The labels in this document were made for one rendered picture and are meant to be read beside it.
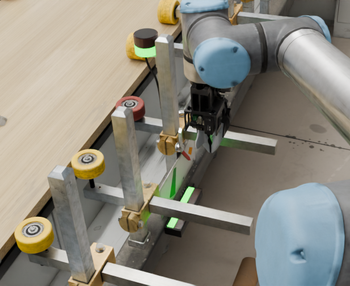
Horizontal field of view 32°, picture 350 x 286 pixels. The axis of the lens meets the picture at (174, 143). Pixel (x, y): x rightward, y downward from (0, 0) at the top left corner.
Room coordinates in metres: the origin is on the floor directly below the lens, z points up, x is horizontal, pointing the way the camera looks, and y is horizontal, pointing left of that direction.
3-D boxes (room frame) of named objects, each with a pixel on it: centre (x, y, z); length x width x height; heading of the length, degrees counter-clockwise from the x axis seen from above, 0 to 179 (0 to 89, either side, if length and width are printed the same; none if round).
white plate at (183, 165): (1.26, 0.00, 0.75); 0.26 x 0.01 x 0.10; 156
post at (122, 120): (1.06, 0.11, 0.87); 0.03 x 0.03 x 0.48; 66
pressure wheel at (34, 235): (0.93, 0.32, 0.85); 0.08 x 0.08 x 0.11
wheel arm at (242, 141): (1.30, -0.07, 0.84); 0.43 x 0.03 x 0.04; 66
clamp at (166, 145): (1.31, 0.00, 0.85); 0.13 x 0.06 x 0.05; 156
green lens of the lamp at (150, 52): (1.31, 0.05, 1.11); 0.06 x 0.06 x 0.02
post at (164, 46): (1.29, 0.01, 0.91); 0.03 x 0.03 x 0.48; 66
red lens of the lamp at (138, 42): (1.31, 0.05, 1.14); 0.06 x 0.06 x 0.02
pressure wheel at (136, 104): (1.38, 0.11, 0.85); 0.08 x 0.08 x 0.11
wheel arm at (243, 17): (1.77, -0.24, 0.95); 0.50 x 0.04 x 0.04; 66
